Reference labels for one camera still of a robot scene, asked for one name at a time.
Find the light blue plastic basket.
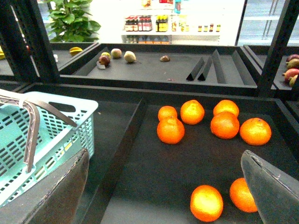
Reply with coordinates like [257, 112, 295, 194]
[0, 91, 98, 206]

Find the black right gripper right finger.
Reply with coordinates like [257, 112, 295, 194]
[241, 150, 299, 224]

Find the yellow starfruit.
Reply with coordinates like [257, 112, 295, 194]
[69, 47, 83, 56]

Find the black fruit display shelf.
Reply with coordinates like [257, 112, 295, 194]
[0, 0, 299, 224]

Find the white shelf with bottles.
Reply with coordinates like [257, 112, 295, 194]
[122, 0, 221, 44]

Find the orange tangerine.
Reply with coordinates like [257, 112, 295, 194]
[229, 177, 258, 213]
[190, 185, 224, 222]
[210, 112, 240, 140]
[239, 118, 272, 146]
[213, 99, 240, 117]
[157, 116, 185, 144]
[158, 105, 178, 121]
[180, 99, 205, 125]

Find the grey basket handle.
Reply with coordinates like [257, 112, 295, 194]
[0, 89, 77, 173]

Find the pale green pear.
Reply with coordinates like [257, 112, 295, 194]
[124, 51, 136, 63]

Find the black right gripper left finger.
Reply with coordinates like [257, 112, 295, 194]
[0, 148, 89, 224]

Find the dark red passionfruit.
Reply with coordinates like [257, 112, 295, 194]
[99, 55, 110, 67]

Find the green potted plant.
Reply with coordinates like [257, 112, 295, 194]
[46, 0, 101, 42]

